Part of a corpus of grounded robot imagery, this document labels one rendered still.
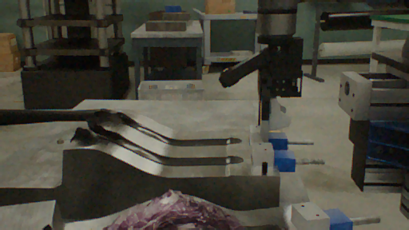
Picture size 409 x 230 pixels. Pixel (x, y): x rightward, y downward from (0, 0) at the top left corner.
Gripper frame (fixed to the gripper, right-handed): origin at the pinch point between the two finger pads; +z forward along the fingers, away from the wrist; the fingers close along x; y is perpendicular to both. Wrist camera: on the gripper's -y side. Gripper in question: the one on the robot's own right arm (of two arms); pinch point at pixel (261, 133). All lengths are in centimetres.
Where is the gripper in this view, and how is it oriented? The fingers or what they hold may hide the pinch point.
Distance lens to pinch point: 92.2
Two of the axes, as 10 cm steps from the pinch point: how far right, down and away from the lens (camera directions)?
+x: 0.6, -2.7, 9.6
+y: 10.0, 0.1, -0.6
